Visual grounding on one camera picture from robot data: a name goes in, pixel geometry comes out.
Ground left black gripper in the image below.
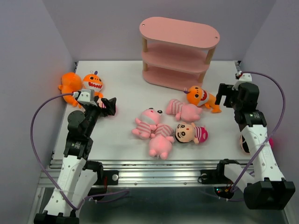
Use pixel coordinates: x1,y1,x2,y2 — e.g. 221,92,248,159
83,95,116,136

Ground boy doll pink pants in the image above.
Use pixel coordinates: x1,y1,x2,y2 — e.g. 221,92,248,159
240,135,274,153
100,102,106,108
174,122,208,144

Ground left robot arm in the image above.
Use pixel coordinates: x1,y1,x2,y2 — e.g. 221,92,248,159
34,97,116,224

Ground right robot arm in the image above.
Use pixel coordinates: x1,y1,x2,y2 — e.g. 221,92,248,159
215,82,295,210

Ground pink three-tier shelf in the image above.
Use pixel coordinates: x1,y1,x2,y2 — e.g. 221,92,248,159
139,17,220,90

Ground orange shark plush right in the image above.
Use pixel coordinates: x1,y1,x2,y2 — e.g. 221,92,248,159
183,86,222,113

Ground orange shark plush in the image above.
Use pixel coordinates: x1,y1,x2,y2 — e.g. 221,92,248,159
183,86,222,113
82,70,103,104

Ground orange shark plush left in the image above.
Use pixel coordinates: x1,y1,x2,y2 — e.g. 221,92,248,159
82,70,103,104

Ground pink striped plush upper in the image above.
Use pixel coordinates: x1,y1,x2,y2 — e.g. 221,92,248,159
166,99,203,123

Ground pink striped plush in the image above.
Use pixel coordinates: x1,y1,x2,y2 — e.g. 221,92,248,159
149,124,175,160
166,99,203,123

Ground pink plush with face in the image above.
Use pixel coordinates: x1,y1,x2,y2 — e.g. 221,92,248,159
131,108,163,139

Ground plain orange plush toy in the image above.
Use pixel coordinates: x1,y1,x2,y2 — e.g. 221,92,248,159
58,72,82,108

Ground pink striped plush lower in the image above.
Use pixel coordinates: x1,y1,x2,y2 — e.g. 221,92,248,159
149,124,175,160

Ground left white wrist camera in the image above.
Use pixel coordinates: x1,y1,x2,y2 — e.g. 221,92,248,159
73,89,97,105

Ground aluminium rail frame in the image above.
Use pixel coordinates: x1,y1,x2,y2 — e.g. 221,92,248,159
28,61,294,224

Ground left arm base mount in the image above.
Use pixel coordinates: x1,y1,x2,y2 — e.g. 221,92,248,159
87,170,119,196

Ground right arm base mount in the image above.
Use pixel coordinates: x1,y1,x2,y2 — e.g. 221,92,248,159
198,159,240,199

